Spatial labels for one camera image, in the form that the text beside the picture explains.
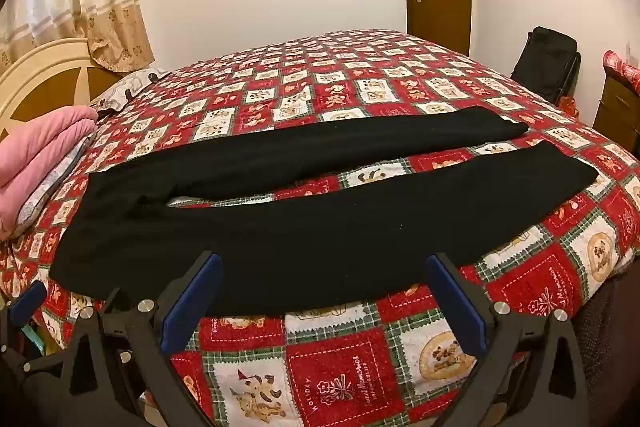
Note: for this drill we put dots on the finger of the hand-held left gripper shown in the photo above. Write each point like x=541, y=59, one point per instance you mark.
x=27, y=304

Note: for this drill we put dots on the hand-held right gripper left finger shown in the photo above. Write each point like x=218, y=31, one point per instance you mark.
x=192, y=302

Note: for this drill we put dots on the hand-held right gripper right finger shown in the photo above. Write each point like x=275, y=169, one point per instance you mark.
x=460, y=307

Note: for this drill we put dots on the black pants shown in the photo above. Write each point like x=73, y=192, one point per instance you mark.
x=300, y=237

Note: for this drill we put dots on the red printed patchwork quilt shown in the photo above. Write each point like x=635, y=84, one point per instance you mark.
x=350, y=372

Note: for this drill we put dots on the pink folded blanket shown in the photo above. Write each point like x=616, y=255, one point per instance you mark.
x=35, y=157

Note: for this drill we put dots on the dark bed base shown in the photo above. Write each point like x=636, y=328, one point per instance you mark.
x=615, y=357

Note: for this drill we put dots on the white patterned pillow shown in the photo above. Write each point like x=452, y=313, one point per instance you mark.
x=125, y=89

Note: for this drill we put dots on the cream wooden headboard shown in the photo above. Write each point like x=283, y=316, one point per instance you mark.
x=45, y=82

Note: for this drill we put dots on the red plastic bag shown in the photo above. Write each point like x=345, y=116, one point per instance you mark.
x=569, y=105

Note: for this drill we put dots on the brown wooden cabinet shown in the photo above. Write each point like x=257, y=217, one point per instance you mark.
x=617, y=109

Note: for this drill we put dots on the black chair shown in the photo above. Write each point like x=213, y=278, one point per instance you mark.
x=545, y=57

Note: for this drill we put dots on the red patterned cloth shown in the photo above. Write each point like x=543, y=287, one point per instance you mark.
x=622, y=67

